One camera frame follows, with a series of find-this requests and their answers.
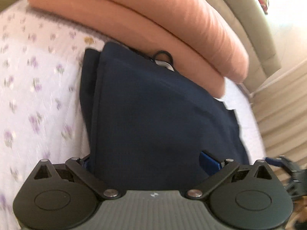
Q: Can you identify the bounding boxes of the navy track pants white stripes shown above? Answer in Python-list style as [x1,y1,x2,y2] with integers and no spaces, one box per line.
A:
[80,42,249,190]

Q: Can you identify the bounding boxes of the white floral quilted bedspread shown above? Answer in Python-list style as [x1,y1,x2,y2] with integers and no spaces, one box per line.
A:
[1,0,265,229]

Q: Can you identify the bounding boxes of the pink folded duvet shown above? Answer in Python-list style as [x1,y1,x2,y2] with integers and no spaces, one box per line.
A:
[28,0,249,98]

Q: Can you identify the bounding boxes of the beige padded leather headboard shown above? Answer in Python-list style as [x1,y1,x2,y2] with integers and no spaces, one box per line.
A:
[206,0,281,93]

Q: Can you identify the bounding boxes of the small red yellow wall decoration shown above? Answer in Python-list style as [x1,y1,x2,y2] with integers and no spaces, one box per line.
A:
[258,0,269,15]

